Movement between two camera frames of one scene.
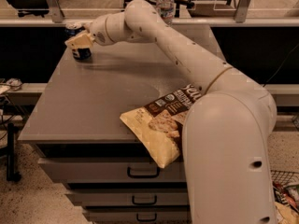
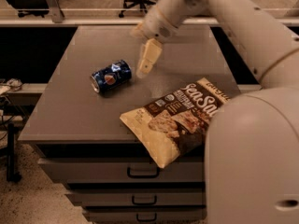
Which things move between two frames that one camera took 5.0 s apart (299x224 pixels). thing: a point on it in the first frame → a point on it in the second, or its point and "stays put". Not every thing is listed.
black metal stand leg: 11,175 stays put
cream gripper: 97,30 → 154,27
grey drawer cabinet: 76,125 stays put
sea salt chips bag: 159,126 stays put
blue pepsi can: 71,29 → 110,77
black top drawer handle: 131,175 stays put
